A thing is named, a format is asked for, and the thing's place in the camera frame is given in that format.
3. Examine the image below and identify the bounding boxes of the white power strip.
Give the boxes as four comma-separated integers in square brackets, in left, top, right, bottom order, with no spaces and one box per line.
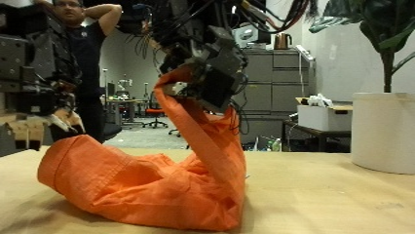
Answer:
[294,44,317,62]

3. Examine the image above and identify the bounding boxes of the green leafy plant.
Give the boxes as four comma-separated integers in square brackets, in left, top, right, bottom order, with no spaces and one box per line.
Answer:
[309,0,415,94]

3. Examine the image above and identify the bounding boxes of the white crumpled bag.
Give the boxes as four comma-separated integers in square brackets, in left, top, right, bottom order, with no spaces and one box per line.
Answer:
[305,93,335,109]

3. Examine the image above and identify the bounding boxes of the copper kettle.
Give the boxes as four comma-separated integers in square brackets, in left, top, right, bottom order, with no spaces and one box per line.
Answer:
[273,32,293,51]

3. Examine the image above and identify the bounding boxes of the grey box monitor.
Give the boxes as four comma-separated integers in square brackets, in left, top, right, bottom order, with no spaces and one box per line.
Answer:
[233,23,273,50]

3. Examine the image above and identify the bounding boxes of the orange button shirt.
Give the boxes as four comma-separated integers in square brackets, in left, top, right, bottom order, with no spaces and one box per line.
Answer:
[36,66,249,232]

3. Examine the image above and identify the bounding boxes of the white round plant pot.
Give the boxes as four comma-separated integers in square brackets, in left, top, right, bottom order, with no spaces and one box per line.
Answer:
[350,92,415,176]

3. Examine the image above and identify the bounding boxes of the person in black clothes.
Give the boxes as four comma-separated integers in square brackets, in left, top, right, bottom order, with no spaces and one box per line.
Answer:
[31,0,125,144]

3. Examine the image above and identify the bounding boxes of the green plastic bottle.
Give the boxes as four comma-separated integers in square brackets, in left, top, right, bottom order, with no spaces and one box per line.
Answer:
[270,137,283,153]

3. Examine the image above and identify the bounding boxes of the tall grey drawer cabinet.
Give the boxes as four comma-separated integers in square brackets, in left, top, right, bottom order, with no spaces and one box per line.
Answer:
[234,48,314,115]

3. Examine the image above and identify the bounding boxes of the white storage box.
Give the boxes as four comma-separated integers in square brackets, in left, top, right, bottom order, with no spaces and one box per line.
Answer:
[297,104,354,133]

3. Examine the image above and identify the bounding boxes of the low grey cabinet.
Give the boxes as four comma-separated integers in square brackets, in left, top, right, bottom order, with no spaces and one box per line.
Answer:
[238,113,289,145]

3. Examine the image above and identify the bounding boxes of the red and black cable bundle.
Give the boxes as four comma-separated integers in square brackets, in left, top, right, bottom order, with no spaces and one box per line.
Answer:
[225,0,315,35]

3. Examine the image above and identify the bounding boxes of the black side table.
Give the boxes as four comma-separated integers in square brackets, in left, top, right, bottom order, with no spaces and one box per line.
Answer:
[282,119,352,154]

